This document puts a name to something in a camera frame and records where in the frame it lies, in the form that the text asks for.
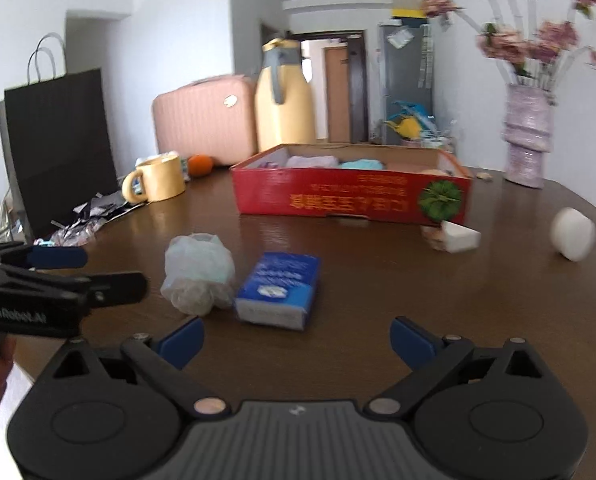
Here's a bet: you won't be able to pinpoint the clutter pile on floor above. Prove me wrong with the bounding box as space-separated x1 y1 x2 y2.
383 100 455 154

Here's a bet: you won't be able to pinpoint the lilac folded towel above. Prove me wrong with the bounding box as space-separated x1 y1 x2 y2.
285 155 339 169

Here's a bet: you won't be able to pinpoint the orange fruit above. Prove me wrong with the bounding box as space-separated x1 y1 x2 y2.
186 155 214 179

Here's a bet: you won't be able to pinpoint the blue tissue pack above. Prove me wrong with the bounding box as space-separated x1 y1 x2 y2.
235 252 321 332

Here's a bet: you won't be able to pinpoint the white foam block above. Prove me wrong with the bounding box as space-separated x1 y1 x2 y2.
420 221 481 254

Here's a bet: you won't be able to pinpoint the pink suitcase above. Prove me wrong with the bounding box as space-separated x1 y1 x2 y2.
152 75 258 166

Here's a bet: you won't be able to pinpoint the yellow mug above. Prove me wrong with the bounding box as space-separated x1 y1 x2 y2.
121 152 185 204

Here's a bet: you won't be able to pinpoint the crumpled foil wrappers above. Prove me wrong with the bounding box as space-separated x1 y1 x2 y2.
34 191 147 247

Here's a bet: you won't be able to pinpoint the purple glitter vase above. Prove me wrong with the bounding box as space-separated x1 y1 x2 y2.
502 84 554 188

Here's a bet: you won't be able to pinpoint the grey refrigerator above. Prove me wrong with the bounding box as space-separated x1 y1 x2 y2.
378 18 434 145

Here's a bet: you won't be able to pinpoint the black paper bag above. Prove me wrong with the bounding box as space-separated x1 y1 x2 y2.
2 32 121 241

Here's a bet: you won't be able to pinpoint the crumpled plastic bag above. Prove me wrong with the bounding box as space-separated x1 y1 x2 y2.
160 233 235 316

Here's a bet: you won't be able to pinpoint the white round sponge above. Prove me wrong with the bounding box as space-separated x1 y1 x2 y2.
550 207 596 262

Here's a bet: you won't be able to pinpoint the red cardboard box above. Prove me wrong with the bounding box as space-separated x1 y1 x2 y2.
231 143 473 226

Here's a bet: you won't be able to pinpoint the yellow thermos jug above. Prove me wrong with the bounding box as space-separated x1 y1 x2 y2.
255 38 316 152

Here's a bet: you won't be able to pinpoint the dried pink flowers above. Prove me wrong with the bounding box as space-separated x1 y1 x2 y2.
420 0 596 94

